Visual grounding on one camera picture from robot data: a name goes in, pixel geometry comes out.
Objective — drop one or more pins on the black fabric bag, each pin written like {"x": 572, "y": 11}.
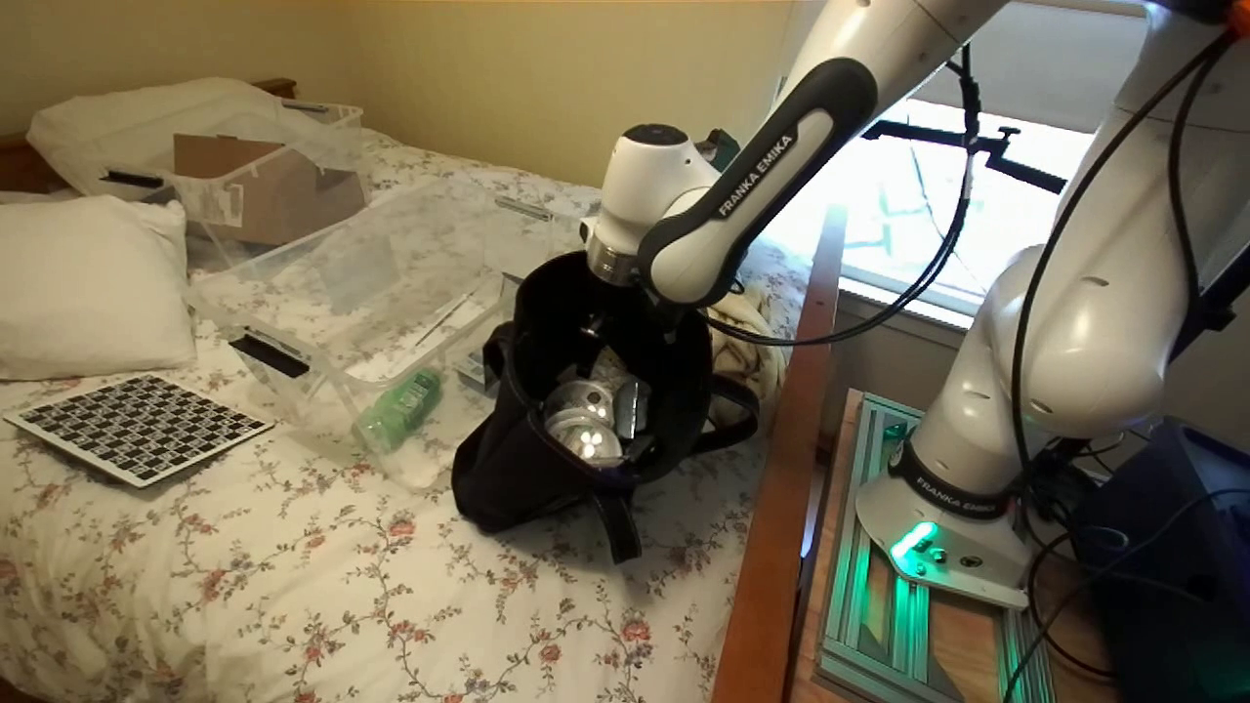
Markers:
{"x": 521, "y": 472}

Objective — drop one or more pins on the green bottle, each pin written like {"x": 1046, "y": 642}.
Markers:
{"x": 398, "y": 410}

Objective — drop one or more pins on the teal cloth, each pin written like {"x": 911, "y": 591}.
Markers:
{"x": 722, "y": 147}

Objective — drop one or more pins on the beige crumpled cloth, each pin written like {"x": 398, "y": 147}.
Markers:
{"x": 749, "y": 318}

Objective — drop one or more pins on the large clear plastic bin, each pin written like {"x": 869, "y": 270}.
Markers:
{"x": 392, "y": 275}

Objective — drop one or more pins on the silver metal can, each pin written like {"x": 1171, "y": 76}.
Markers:
{"x": 585, "y": 435}

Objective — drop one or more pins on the window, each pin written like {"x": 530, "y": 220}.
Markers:
{"x": 899, "y": 220}

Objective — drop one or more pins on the white pillow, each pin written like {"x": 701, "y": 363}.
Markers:
{"x": 83, "y": 288}

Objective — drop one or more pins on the teal wooden platform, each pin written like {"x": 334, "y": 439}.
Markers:
{"x": 864, "y": 628}

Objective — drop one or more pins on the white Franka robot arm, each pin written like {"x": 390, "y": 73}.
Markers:
{"x": 1081, "y": 337}

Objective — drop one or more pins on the floral bedspread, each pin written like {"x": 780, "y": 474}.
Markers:
{"x": 260, "y": 589}

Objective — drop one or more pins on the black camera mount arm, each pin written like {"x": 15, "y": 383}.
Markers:
{"x": 1000, "y": 141}

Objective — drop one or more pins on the dark blue bag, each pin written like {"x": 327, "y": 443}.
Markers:
{"x": 1172, "y": 589}

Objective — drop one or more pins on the clear bin with cardboard box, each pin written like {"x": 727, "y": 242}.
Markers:
{"x": 119, "y": 123}

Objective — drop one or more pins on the shiny silver container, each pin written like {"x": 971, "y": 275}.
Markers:
{"x": 632, "y": 410}

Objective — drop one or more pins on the brown cardboard box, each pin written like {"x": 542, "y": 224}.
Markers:
{"x": 277, "y": 197}

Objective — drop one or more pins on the wooden headboard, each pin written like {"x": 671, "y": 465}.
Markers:
{"x": 21, "y": 170}

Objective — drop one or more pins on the wooden bed frame rail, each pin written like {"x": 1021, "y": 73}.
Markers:
{"x": 769, "y": 561}

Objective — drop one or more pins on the crumpled clear plastic bag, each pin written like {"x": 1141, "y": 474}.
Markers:
{"x": 593, "y": 218}

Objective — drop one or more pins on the black white checkerboard board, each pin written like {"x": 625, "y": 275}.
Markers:
{"x": 137, "y": 427}

